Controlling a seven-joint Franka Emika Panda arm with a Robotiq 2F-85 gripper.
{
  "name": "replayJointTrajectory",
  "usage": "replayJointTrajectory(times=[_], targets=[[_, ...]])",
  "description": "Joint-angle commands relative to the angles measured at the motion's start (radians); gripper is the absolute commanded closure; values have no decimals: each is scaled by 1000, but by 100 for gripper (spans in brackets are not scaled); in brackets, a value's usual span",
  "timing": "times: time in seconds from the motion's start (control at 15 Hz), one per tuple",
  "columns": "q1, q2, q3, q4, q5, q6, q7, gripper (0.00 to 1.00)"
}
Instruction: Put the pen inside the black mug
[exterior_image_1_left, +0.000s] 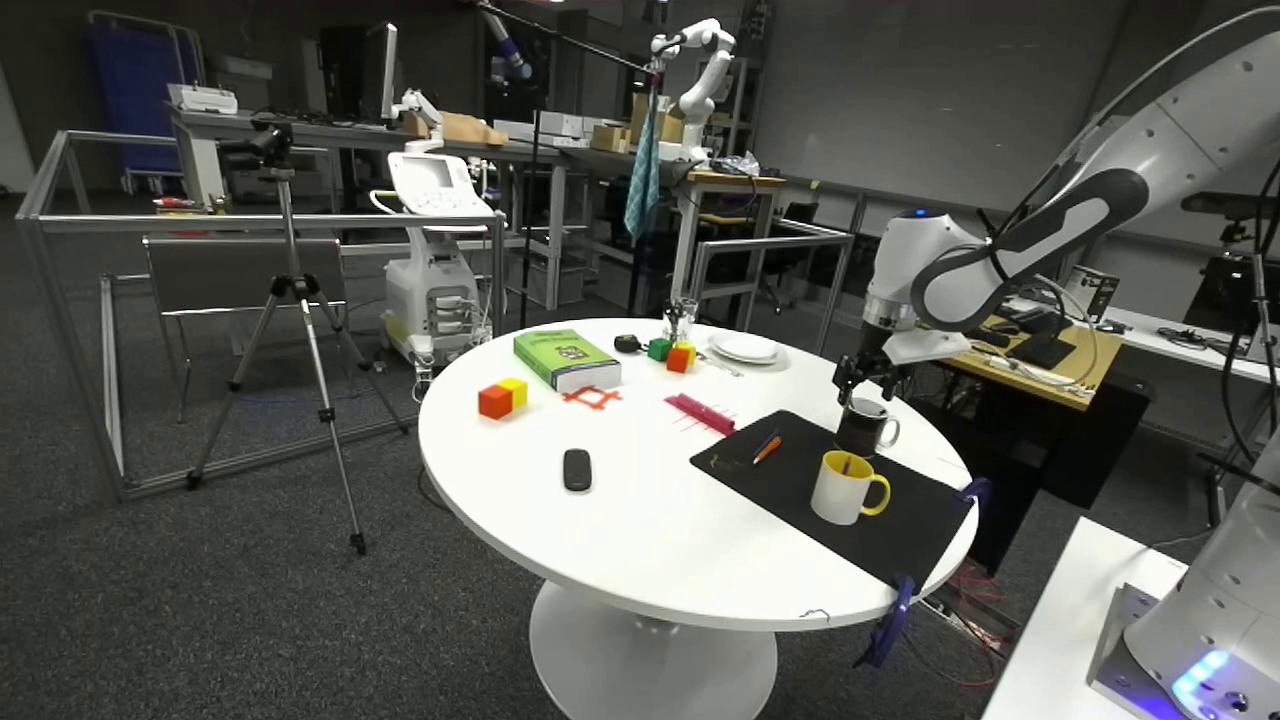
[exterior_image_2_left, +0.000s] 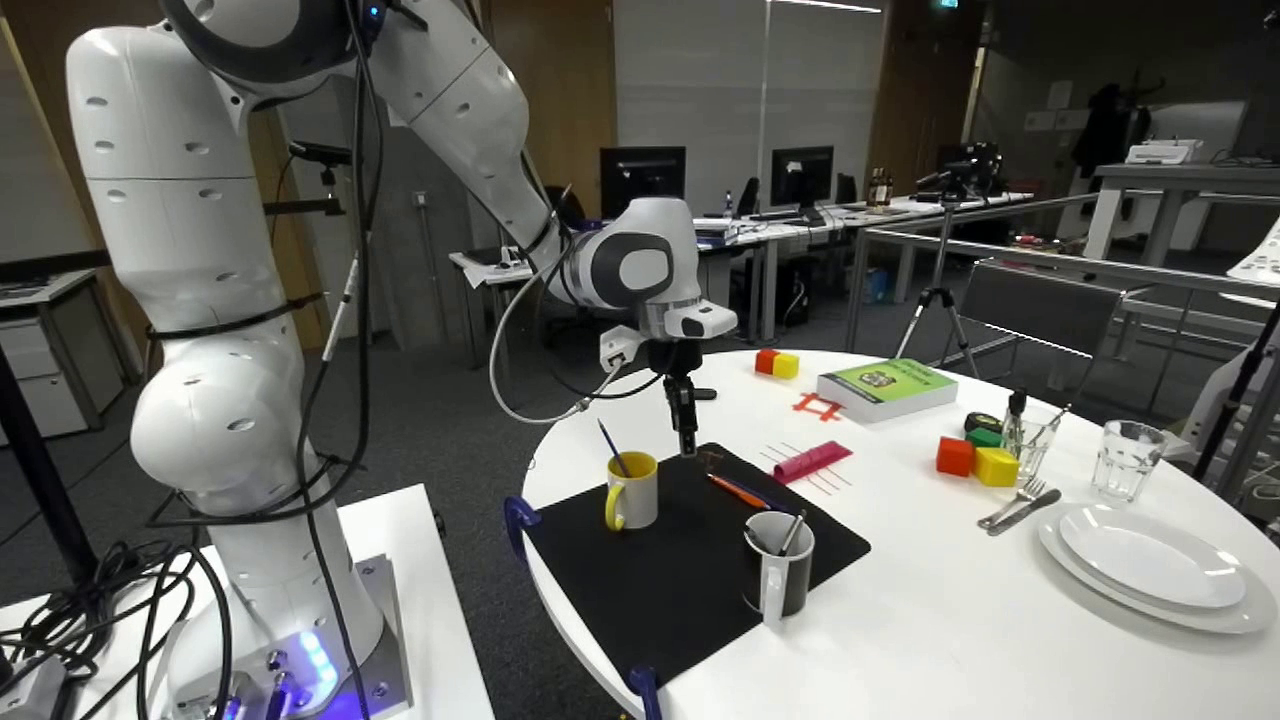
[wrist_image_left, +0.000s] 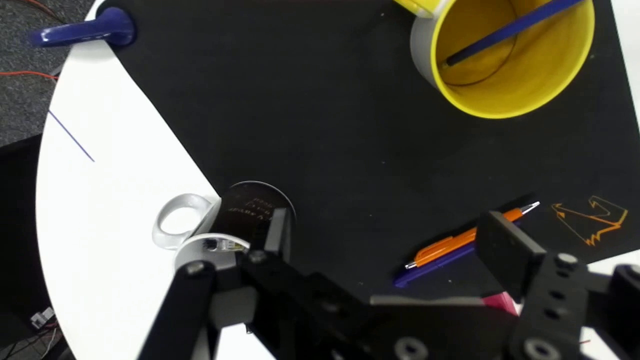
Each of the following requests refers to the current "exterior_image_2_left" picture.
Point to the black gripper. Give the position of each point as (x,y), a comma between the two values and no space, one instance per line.
(672,358)

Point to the orange pen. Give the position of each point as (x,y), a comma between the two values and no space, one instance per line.
(739,490)

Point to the silver grey pen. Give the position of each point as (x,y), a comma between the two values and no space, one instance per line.
(796,535)

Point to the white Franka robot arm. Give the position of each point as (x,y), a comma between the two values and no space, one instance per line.
(172,162)

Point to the thin black pen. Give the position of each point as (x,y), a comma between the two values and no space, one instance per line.
(608,451)

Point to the small red cube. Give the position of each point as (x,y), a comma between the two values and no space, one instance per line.
(766,362)

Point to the small yellow cube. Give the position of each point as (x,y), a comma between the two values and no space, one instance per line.
(785,365)

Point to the pink ruler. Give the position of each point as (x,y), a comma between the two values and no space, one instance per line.
(813,460)

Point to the black rectangular mat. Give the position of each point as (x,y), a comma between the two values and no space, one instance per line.
(627,586)

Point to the blue tape strip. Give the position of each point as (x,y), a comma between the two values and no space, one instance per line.
(646,695)
(518,522)

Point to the green book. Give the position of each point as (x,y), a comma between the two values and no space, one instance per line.
(884,387)

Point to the long white office desk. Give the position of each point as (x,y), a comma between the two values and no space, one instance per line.
(800,230)

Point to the black computer monitor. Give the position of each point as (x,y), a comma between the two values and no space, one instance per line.
(642,171)
(800,177)

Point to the orange red block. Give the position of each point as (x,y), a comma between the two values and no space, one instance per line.
(954,457)

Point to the yellow block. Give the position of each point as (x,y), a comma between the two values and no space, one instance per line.
(997,465)

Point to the white robot platform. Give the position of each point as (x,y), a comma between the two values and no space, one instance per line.
(427,627)

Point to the silver cutlery piece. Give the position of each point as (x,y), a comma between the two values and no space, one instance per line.
(1014,513)
(1034,505)

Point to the clear glass holding utensils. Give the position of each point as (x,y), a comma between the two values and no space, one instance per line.
(1034,455)

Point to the grey flat panel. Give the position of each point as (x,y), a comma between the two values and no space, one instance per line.
(1042,306)

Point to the clear drinking glass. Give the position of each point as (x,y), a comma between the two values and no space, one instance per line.
(1124,465)

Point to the small white plate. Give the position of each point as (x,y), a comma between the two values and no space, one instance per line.
(1144,552)

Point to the dark hanging coat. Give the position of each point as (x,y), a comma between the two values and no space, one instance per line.
(1107,125)

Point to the white high table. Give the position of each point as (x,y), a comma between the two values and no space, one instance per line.
(1174,180)

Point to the black boom stand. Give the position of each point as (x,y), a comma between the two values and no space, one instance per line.
(1233,394)

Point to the large white plate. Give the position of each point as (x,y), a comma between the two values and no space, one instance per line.
(1253,617)

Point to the grey drawer cabinet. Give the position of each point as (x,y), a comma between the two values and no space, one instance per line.
(62,352)

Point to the black slanted pole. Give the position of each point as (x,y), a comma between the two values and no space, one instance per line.
(43,465)

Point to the light grey wrist camera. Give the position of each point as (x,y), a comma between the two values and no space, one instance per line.
(704,322)

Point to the red plastic bracket frame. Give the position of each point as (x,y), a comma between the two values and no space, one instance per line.
(817,405)

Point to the grey camera tripod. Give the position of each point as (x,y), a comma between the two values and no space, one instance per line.
(937,287)

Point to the black camera on tripod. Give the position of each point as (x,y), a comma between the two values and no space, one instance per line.
(961,165)

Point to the aluminium frame railing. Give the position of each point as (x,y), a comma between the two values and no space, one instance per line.
(1067,257)

